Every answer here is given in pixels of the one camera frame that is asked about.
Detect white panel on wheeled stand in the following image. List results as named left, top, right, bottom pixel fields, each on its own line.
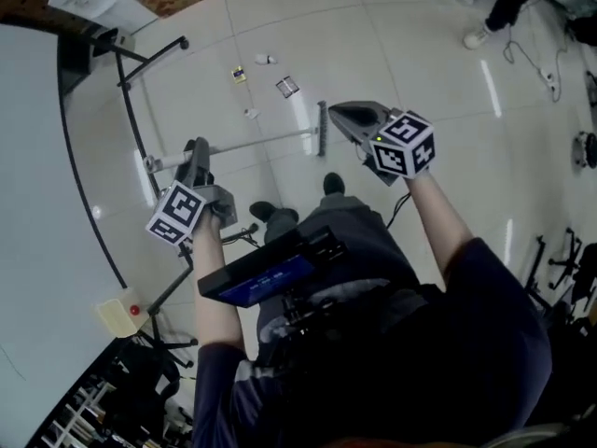
left=0, top=21, right=201, bottom=438

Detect person's right black shoe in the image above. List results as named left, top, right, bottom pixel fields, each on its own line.
left=323, top=172, right=347, bottom=195

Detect white power strip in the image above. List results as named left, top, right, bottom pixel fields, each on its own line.
left=539, top=66, right=560, bottom=93

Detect round black white device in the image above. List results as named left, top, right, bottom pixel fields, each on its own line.
left=573, top=130, right=597, bottom=171

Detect white broom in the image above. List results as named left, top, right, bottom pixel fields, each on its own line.
left=143, top=100, right=328, bottom=175

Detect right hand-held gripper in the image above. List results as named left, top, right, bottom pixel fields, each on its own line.
left=327, top=100, right=437, bottom=189

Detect person's dark shirt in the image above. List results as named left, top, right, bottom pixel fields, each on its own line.
left=190, top=238, right=554, bottom=448

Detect grey chest harness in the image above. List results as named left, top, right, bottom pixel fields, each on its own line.
left=254, top=277, right=430, bottom=368

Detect black chest-mounted screen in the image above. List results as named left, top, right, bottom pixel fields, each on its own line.
left=197, top=225, right=349, bottom=308

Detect beige box with red button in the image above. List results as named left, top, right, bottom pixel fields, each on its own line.
left=95, top=287, right=150, bottom=340

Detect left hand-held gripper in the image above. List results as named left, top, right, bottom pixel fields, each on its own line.
left=145, top=136, right=238, bottom=247

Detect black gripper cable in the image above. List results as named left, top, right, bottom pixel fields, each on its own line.
left=385, top=191, right=412, bottom=229

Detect person's left forearm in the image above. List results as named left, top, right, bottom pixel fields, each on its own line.
left=191, top=215, right=247, bottom=352

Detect person's right forearm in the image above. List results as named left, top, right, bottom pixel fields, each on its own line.
left=403, top=173, right=475, bottom=288

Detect cluttered white shelf unit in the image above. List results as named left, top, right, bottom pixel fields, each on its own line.
left=27, top=366, right=141, bottom=448

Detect black tall cabinet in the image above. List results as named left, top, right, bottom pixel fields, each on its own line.
left=56, top=28, right=139, bottom=96

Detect person's grey trousers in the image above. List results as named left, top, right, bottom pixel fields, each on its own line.
left=258, top=192, right=421, bottom=340

